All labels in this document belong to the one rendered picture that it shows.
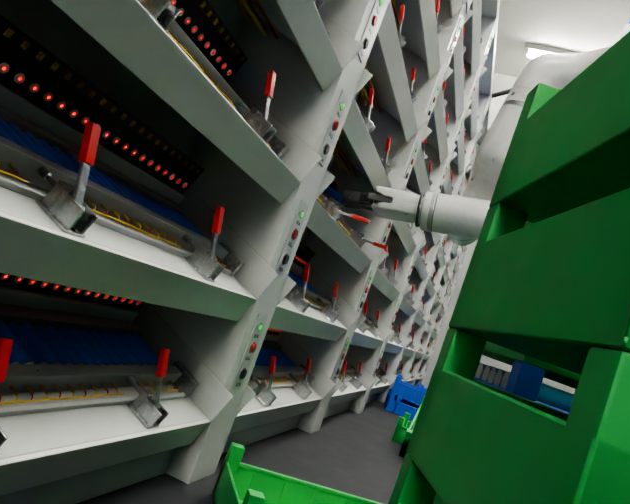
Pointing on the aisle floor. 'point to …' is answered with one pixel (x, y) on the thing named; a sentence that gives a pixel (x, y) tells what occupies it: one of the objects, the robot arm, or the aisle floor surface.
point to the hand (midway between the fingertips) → (352, 199)
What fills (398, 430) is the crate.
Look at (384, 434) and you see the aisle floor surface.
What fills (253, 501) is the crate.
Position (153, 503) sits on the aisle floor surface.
